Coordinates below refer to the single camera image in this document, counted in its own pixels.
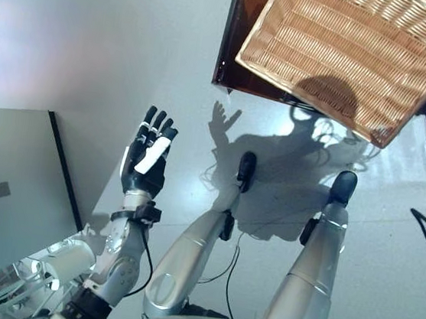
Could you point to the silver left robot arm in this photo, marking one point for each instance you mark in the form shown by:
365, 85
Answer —
121, 257

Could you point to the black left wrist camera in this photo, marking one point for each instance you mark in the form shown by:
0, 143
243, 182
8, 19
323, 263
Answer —
150, 214

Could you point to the brown glossy stool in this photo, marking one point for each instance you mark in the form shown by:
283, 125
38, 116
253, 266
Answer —
232, 54

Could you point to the right robot leg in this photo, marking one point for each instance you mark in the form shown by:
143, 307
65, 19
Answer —
308, 270

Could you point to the rectangular wicker laundry basket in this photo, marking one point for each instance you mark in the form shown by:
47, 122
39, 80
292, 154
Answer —
344, 55

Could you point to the left robot leg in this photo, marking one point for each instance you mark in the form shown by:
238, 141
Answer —
186, 256

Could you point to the grey cabinet with black edge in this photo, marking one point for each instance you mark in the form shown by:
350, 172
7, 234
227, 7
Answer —
10, 182

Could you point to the white cylindrical roll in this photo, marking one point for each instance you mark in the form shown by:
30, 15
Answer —
66, 262

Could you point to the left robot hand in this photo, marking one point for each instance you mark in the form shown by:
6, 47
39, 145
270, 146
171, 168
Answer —
146, 171

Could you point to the robot leg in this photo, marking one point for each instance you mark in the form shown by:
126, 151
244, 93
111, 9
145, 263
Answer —
308, 270
186, 256

